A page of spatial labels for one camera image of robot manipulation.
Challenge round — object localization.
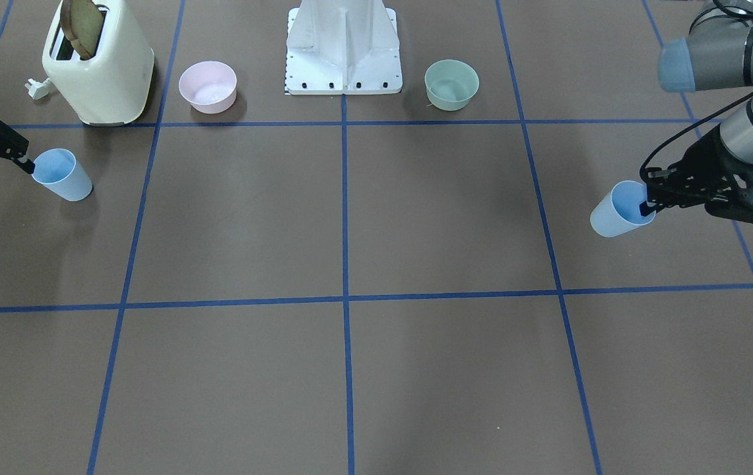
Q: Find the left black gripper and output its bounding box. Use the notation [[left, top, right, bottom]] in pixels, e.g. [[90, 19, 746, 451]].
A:
[[639, 126, 727, 218]]

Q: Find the light blue cup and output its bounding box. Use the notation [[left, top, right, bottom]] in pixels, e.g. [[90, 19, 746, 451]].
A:
[[32, 148, 94, 202], [590, 180, 657, 238]]

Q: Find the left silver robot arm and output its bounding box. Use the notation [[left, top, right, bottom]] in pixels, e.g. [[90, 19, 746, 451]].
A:
[[639, 1, 753, 224]]

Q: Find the white power plug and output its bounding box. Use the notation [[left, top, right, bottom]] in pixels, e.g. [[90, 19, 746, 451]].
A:
[[25, 78, 55, 100]]

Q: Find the cream toaster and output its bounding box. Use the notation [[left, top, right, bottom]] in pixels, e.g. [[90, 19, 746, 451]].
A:
[[42, 1, 155, 127]]

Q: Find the toast slice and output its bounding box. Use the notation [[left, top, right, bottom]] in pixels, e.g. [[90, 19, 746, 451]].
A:
[[59, 1, 105, 61]]

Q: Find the pink bowl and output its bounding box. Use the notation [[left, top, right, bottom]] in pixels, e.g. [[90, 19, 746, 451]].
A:
[[178, 61, 238, 114]]

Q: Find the green bowl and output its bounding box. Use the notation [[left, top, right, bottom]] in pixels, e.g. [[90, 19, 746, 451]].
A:
[[424, 58, 480, 111]]

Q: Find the white pedestal column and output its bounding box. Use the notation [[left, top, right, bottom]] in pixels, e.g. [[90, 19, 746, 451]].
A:
[[284, 1, 403, 96]]

